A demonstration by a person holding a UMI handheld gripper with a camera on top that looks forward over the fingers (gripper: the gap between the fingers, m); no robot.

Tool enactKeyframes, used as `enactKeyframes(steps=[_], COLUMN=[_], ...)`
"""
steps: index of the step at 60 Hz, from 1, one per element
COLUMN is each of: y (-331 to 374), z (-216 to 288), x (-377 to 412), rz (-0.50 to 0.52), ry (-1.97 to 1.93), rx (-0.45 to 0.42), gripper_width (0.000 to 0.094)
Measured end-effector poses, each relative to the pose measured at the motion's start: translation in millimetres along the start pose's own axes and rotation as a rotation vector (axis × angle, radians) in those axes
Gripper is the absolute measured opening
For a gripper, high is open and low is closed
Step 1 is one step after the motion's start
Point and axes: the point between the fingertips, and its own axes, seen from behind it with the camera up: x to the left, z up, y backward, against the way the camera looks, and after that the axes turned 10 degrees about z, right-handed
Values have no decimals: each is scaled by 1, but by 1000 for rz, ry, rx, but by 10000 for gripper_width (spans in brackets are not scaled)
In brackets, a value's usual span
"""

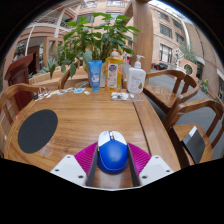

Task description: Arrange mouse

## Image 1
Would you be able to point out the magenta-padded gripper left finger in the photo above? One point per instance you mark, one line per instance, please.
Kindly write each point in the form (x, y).
(68, 168)

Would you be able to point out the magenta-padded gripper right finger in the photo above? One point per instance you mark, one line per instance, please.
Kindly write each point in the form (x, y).
(155, 168)

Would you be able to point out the blue and white computer mouse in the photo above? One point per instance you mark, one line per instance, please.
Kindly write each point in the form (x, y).
(112, 155)

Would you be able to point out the round black mouse pad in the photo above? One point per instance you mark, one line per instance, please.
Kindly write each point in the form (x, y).
(37, 131)

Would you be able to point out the black notebook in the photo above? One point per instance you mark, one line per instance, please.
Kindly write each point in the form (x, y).
(194, 145)

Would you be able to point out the wooden armchair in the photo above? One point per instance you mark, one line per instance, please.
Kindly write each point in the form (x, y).
(160, 95)
(13, 91)
(65, 76)
(200, 106)

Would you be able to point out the pale printed card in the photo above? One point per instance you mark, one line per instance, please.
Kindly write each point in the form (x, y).
(54, 93)

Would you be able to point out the small printed card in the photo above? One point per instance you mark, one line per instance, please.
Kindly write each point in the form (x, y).
(70, 89)
(62, 92)

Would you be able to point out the black key fob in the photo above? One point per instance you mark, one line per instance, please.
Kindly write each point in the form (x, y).
(35, 97)

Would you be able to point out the blue printed card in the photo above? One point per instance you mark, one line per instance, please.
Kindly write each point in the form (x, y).
(79, 90)

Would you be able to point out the clear plastic packet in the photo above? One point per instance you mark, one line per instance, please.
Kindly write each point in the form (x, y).
(120, 96)

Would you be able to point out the white pump bottle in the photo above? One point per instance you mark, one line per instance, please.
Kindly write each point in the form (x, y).
(136, 80)

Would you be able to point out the wooden planter box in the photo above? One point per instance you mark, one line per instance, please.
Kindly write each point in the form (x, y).
(43, 80)

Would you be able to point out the blue squeeze tube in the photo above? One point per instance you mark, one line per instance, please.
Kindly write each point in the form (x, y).
(95, 75)

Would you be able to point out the yellow dish soap bottle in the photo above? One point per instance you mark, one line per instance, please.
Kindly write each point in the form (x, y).
(114, 73)

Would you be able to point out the spiky agave plant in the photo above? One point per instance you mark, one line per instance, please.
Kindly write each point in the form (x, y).
(46, 66)

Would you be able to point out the dark red wooden lectern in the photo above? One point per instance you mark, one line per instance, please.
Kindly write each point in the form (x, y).
(18, 76)

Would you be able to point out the dark bust statue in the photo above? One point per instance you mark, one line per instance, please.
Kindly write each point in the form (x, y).
(19, 52)

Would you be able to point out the green plant in white pot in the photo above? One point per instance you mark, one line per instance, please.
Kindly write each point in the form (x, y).
(96, 36)

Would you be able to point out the wooden pergola post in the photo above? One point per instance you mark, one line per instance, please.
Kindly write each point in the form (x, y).
(141, 36)

